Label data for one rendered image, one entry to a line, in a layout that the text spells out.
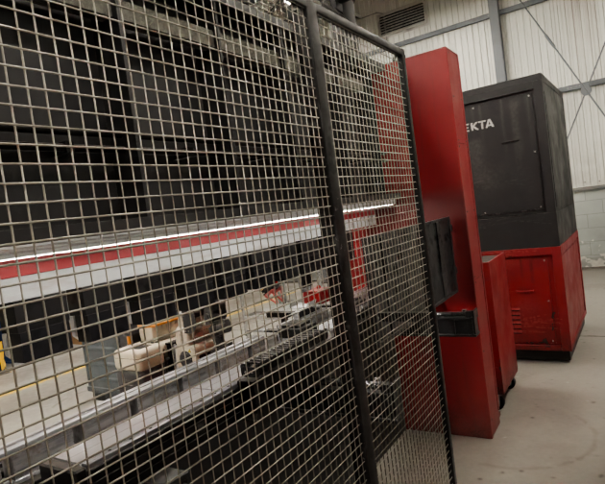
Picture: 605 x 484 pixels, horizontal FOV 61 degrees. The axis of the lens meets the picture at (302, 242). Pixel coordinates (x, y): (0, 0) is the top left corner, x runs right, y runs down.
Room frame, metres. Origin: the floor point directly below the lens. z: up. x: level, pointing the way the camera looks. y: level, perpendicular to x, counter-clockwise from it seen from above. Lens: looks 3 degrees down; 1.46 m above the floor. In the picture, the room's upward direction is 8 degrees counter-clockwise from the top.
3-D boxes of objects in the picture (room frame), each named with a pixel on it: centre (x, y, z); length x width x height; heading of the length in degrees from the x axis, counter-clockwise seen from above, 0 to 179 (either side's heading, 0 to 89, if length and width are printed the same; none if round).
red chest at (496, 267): (3.64, -1.09, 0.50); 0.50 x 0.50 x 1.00; 57
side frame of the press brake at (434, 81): (3.29, -0.66, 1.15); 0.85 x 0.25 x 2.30; 57
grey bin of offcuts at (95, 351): (4.92, 1.72, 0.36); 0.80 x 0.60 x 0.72; 146
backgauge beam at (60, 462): (2.07, -0.02, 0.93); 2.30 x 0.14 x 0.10; 147
